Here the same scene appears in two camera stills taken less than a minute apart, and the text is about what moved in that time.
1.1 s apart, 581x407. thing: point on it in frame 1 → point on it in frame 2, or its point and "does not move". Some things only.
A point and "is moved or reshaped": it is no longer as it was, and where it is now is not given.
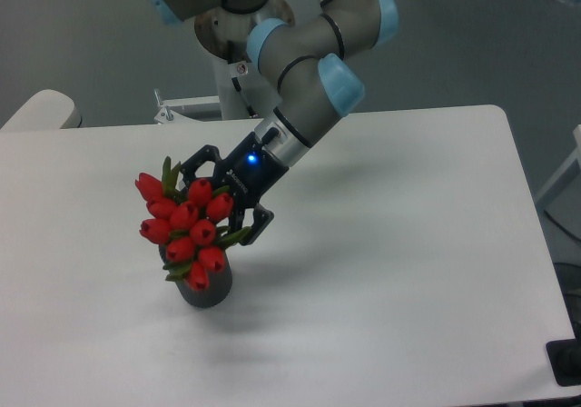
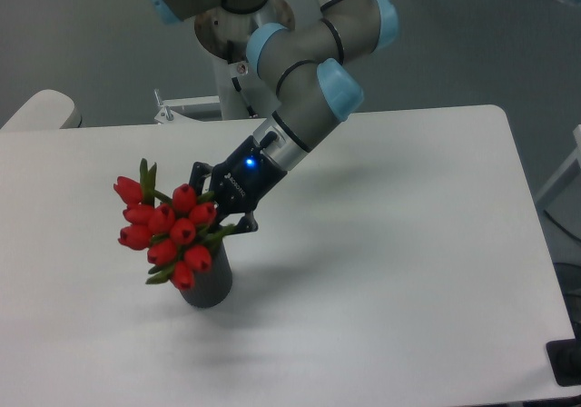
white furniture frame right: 576,155 does not move
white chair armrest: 46,110 does not move
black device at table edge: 565,357 does not move
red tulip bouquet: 189,219 is moved or reshaped
